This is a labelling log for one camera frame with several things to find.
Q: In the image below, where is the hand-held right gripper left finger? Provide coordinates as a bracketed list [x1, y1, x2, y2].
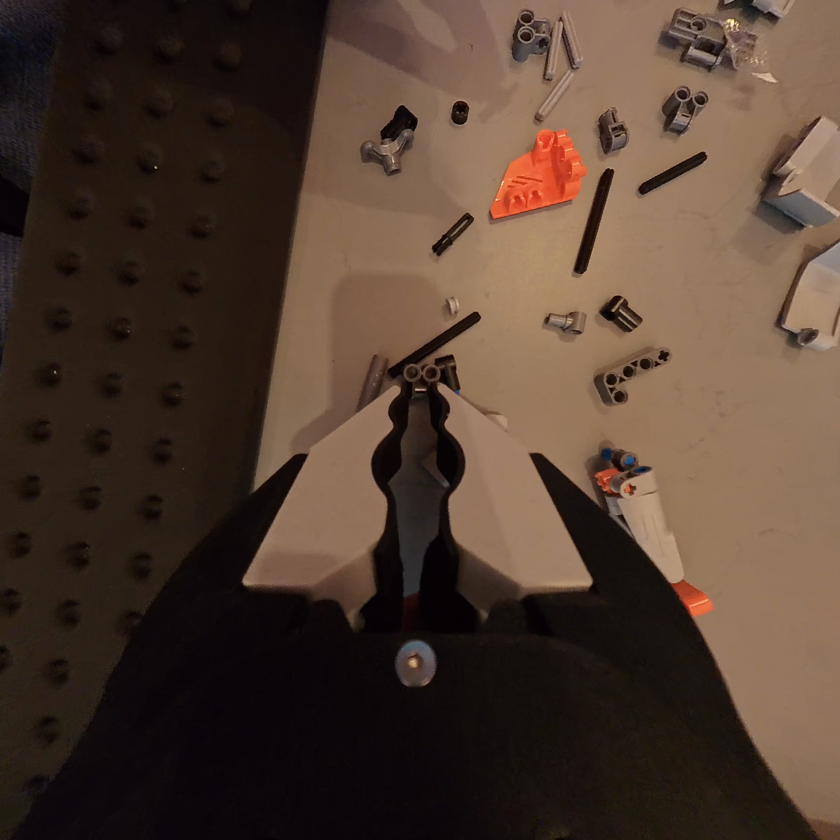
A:
[245, 390, 421, 618]

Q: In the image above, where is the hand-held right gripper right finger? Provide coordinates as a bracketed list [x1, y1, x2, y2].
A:
[423, 388, 592, 611]

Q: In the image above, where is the white orange assembled part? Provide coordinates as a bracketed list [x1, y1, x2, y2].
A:
[594, 447, 714, 618]

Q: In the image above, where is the grey tube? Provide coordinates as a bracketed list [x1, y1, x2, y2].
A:
[360, 355, 391, 408]

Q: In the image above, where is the dark grey bent beam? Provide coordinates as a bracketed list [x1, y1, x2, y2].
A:
[594, 348, 672, 405]

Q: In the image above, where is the medium black axle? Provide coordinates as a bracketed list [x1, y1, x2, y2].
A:
[388, 311, 483, 382]

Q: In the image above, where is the black stubby connector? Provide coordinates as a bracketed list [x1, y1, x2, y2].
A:
[600, 296, 643, 332]

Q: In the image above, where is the black pin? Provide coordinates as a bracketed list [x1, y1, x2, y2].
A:
[434, 213, 475, 254]

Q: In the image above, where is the long black axle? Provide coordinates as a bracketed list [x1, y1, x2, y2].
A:
[574, 168, 615, 275]

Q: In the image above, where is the orange triangular panel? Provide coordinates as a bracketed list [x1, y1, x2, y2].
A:
[491, 128, 581, 221]

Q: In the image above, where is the short black axle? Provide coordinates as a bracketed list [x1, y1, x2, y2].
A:
[640, 153, 708, 196]

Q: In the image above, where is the small dark grey connector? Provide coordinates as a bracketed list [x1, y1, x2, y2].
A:
[598, 109, 630, 154]
[662, 87, 710, 133]

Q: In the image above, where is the black clip connector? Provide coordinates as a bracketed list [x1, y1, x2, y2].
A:
[381, 105, 418, 145]

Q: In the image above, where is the grey pin connector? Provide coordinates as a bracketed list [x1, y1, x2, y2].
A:
[512, 11, 552, 63]

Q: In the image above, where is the grey axle connector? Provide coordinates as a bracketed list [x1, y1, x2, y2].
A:
[663, 10, 736, 69]

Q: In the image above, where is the dark blue cloth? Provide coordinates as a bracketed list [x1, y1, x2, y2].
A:
[0, 0, 67, 342]

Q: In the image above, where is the clear plastic piece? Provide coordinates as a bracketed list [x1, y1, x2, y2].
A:
[726, 29, 778, 82]

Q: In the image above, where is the light grey bracket piece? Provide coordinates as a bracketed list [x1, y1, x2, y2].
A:
[777, 241, 840, 351]
[764, 119, 840, 227]

